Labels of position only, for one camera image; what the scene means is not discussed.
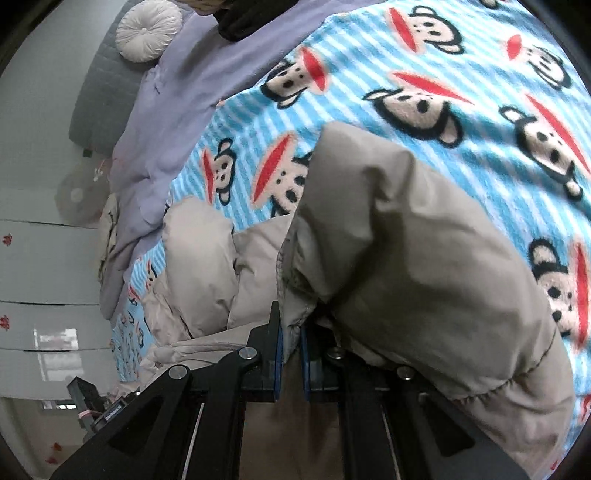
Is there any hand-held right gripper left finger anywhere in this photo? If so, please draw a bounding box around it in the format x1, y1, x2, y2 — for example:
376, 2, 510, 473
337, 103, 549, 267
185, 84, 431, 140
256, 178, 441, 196
51, 300, 283, 480

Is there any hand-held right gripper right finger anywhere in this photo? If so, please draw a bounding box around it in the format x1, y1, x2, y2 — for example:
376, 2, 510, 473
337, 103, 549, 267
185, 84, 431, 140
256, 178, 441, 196
299, 318, 532, 480

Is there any grey puffer jacket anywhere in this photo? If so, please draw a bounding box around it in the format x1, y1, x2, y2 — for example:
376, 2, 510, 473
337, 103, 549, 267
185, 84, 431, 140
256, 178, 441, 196
139, 121, 576, 480

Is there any white wardrobe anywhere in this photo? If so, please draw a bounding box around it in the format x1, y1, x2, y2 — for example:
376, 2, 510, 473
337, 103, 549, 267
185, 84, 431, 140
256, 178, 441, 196
0, 185, 118, 403

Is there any cream folded jacket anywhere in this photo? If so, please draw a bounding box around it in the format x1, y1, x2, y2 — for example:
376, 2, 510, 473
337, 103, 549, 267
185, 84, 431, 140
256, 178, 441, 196
98, 193, 124, 280

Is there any white electric fan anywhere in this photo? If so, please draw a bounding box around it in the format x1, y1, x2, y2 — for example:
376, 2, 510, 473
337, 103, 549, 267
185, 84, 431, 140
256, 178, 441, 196
54, 159, 115, 230

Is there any purple duvet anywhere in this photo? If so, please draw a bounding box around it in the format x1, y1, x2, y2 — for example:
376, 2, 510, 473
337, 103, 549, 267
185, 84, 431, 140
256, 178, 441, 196
99, 0, 345, 320

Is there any blue monkey print blanket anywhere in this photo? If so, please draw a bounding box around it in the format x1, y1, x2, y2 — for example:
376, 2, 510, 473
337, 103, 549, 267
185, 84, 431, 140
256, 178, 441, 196
111, 0, 591, 480

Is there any grey quilted headboard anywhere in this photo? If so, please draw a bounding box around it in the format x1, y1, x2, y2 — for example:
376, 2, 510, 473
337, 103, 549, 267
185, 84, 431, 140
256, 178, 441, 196
69, 0, 160, 158

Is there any black folded garment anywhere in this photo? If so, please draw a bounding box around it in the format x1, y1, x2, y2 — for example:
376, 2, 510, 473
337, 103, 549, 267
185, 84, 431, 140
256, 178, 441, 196
216, 0, 334, 41

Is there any round white cushion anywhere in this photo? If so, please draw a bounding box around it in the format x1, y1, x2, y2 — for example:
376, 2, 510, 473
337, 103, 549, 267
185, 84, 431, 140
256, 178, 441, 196
115, 0, 184, 62

